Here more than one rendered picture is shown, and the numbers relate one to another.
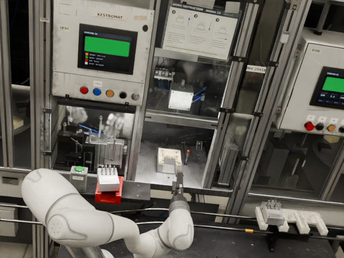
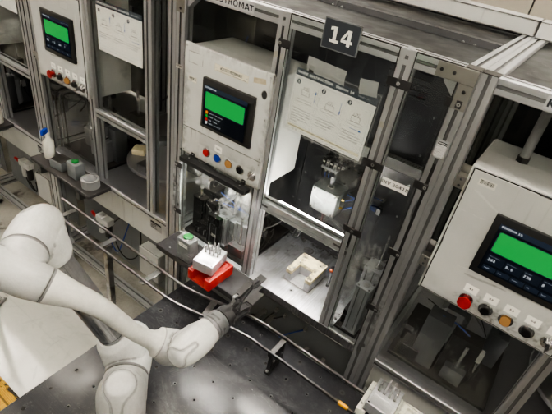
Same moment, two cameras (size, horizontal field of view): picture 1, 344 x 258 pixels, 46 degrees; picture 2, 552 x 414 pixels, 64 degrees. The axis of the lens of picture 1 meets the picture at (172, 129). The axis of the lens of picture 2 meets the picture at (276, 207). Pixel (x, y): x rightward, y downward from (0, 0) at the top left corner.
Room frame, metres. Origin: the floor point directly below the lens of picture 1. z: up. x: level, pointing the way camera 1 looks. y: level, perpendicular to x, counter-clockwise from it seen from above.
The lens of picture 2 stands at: (0.61, -0.79, 2.30)
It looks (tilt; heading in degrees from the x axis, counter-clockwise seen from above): 34 degrees down; 38
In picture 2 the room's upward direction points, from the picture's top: 10 degrees clockwise
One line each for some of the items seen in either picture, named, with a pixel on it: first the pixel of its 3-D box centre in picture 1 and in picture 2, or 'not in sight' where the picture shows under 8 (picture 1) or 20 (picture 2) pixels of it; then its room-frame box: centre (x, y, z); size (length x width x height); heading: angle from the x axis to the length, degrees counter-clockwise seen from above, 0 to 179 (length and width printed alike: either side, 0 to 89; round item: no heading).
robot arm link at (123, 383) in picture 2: not in sight; (121, 398); (1.02, 0.03, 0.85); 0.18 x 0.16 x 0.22; 50
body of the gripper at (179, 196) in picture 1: (178, 199); (229, 312); (1.38, -0.09, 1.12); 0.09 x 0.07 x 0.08; 7
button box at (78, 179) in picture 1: (79, 177); (189, 246); (1.59, 0.41, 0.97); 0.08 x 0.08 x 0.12; 7
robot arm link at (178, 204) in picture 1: (179, 211); (215, 324); (1.31, -0.10, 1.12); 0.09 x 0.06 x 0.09; 97
